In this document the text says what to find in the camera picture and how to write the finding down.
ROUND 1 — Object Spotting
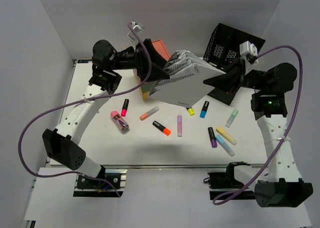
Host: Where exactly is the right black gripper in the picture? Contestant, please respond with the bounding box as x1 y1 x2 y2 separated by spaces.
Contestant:
203 56 269 94

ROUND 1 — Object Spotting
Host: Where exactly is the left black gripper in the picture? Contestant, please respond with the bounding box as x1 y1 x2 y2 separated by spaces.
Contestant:
110 39 172 82

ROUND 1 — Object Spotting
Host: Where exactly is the coral top drawer box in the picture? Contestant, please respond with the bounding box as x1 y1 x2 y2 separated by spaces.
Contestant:
124 40 172 63

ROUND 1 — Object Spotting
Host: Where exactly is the white printed paper booklet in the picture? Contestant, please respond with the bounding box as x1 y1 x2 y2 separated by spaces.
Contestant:
148 50 225 108

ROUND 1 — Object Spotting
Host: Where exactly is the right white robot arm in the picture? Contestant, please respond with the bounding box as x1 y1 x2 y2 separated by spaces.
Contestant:
204 58 313 207

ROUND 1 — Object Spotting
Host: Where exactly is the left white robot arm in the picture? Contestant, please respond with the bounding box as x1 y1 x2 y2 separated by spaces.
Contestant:
42 39 168 187

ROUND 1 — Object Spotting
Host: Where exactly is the green middle drawer box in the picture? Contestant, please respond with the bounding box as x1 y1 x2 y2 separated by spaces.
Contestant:
140 81 156 95

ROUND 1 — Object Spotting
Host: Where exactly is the yellow bottom drawer box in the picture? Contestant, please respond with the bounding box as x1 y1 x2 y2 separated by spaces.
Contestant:
133 70 151 102

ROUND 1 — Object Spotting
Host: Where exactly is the pastel green highlighter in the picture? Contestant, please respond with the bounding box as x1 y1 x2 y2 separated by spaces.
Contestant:
225 109 239 128

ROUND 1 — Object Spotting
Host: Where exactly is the black three-slot file holder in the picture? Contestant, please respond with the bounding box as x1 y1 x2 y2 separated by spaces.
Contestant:
203 23 266 105

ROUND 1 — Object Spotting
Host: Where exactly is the orange grey highlighter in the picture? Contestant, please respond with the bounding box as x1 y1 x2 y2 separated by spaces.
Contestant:
139 106 160 121

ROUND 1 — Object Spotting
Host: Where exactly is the black blue highlighter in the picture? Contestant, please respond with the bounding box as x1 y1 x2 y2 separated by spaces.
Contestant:
199 101 210 118

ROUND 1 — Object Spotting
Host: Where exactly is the black yellow highlighter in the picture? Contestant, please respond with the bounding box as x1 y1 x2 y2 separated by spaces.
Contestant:
186 107 195 116

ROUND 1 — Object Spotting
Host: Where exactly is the pastel purple highlighter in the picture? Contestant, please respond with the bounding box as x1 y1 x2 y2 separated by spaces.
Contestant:
177 115 183 137

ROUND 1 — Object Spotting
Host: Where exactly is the pink black highlighter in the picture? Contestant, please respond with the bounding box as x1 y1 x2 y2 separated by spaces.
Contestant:
120 99 130 117

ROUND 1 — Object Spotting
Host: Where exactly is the pastel yellow highlighter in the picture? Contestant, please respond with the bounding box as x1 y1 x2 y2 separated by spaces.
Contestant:
216 126 237 145

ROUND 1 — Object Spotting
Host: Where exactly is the black purple highlighter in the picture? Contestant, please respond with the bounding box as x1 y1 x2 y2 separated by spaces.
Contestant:
208 127 218 148

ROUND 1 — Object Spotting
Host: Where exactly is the black orange highlighter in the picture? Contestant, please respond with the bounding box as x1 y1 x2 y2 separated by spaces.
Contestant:
152 121 171 136

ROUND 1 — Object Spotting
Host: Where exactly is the clear pink-capped pen case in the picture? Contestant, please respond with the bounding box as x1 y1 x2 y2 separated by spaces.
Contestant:
110 111 129 133

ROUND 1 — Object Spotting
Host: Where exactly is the pastel blue highlighter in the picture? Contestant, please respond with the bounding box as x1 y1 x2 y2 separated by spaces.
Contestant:
215 135 235 156

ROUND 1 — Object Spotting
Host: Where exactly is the black label sticker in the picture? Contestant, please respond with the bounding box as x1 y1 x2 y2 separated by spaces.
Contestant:
77 59 92 64

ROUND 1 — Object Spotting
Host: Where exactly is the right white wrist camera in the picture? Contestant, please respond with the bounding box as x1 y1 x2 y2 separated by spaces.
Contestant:
239 41 258 74

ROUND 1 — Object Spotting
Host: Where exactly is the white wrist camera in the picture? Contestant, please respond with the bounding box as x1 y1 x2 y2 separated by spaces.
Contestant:
239 41 258 74
127 22 146 48

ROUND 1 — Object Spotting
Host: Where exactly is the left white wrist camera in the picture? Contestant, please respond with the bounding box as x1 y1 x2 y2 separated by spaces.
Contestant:
127 22 146 48

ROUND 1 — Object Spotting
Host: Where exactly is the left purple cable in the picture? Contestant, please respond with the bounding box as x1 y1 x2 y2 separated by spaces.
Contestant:
18 22 153 197

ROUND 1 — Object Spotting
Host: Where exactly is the purple cable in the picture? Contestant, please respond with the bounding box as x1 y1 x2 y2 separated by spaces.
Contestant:
212 45 304 205
18 22 153 197

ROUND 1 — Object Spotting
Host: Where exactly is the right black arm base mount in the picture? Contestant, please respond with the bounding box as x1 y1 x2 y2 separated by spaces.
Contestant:
203 161 250 200

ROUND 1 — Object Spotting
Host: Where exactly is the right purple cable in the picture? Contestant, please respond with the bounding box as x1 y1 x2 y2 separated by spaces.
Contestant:
212 45 304 205

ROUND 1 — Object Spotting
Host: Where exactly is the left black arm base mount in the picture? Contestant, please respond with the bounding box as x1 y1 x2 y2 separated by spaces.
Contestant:
73 169 128 198

